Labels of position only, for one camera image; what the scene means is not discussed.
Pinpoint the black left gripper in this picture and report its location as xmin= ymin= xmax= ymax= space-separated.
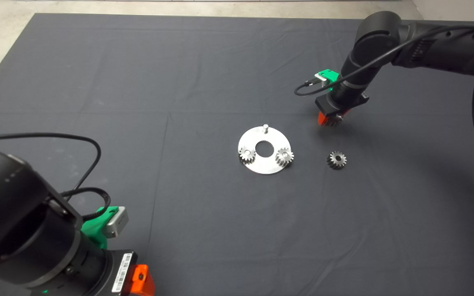
xmin=99 ymin=250 xmax=155 ymax=296

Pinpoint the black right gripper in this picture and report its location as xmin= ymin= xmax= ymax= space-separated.
xmin=314 ymin=92 xmax=370 ymax=126

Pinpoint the small steel gear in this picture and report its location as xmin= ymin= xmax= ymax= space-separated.
xmin=239 ymin=146 xmax=256 ymax=164
xmin=326 ymin=150 xmax=347 ymax=170
xmin=275 ymin=147 xmax=294 ymax=167

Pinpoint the round metal plate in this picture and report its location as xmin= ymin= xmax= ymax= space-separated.
xmin=237 ymin=124 xmax=292 ymax=175

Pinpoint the dark grey table cloth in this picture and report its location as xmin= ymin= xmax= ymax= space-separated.
xmin=0 ymin=13 xmax=474 ymax=296

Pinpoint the right wrist green camera mount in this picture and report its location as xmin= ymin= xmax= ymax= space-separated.
xmin=318 ymin=69 xmax=340 ymax=83

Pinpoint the wrist green camera mount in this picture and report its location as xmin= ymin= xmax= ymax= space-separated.
xmin=318 ymin=69 xmax=340 ymax=83
xmin=81 ymin=206 xmax=119 ymax=249

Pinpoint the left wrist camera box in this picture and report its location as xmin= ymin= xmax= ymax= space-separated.
xmin=102 ymin=207 xmax=130 ymax=238

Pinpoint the left wrist green camera mount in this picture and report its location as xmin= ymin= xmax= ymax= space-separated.
xmin=81 ymin=206 xmax=119 ymax=249

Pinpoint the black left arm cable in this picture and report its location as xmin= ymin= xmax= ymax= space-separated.
xmin=0 ymin=132 xmax=111 ymax=220

